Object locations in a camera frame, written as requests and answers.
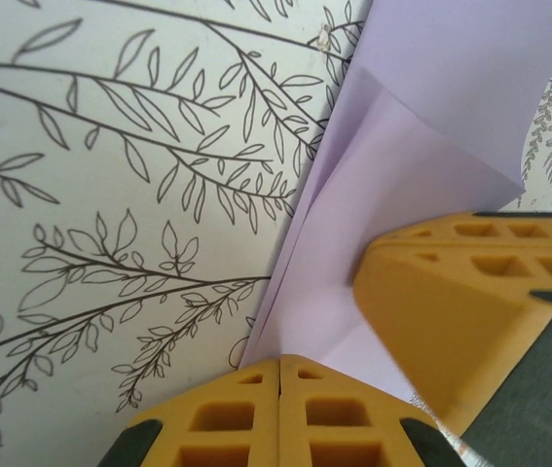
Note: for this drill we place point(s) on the purple paper sheet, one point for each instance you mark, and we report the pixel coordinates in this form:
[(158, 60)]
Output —
[(402, 146)]

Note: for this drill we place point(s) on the floral patterned table mat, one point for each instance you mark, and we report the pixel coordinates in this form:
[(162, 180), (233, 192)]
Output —
[(110, 316)]

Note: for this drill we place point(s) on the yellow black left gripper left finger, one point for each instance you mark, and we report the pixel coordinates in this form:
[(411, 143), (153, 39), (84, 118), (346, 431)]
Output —
[(268, 418)]

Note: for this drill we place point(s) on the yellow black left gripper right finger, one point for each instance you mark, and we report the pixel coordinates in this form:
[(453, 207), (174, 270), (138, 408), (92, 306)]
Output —
[(292, 423)]

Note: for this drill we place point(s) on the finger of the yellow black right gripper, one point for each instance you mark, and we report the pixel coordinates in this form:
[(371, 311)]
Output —
[(426, 311), (499, 231)]

